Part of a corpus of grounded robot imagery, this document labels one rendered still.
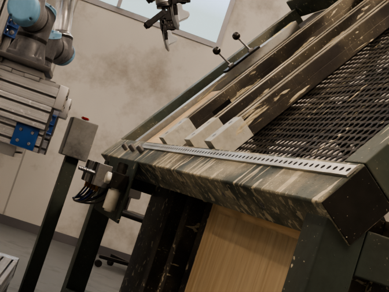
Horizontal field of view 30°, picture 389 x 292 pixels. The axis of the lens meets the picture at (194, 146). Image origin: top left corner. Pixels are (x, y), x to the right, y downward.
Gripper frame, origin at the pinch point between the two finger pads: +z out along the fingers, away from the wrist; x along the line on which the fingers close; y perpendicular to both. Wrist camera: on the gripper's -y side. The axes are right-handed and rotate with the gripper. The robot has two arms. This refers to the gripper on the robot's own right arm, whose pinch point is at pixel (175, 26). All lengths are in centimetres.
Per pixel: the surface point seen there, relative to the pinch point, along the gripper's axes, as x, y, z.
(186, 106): 61, 8, 26
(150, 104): 415, 26, -2
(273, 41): 66, 54, 1
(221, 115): -22.2, 7.3, 35.0
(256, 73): 13.4, 30.1, 19.7
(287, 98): -41, 25, 34
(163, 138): 8.6, -9.8, 39.1
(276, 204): -107, 0, 59
